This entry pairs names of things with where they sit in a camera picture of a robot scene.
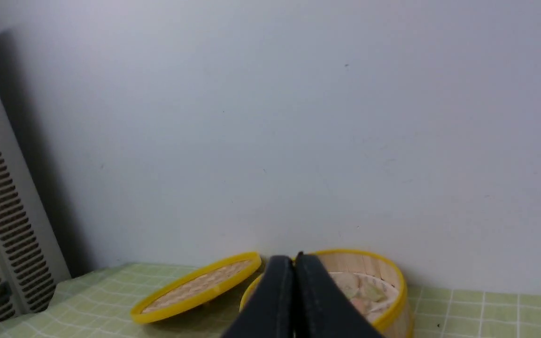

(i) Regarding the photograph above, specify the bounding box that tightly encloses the pink dumpling in steamer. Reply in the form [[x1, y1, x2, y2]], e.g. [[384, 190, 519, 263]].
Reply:
[[350, 297, 373, 316]]

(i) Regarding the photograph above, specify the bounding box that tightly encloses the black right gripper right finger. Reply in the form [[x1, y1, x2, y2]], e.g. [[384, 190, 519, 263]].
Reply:
[[294, 252, 382, 338]]

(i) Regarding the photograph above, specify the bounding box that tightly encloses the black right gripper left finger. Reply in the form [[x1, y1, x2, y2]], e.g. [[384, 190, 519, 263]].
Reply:
[[223, 255, 294, 338]]

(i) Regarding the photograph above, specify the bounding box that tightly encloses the yellow-rimmed bamboo steamer basket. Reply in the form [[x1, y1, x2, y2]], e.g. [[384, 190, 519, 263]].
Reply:
[[223, 249, 414, 338]]

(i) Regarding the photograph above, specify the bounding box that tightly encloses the grey vented appliance panel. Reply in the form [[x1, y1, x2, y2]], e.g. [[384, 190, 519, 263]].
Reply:
[[0, 99, 70, 322]]

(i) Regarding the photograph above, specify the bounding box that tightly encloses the green checkered tablecloth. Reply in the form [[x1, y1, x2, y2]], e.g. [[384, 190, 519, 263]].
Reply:
[[0, 263, 541, 338]]

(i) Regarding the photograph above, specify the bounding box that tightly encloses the yellow-rimmed bamboo steamer lid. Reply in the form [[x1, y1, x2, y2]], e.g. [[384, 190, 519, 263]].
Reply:
[[130, 252, 262, 324]]

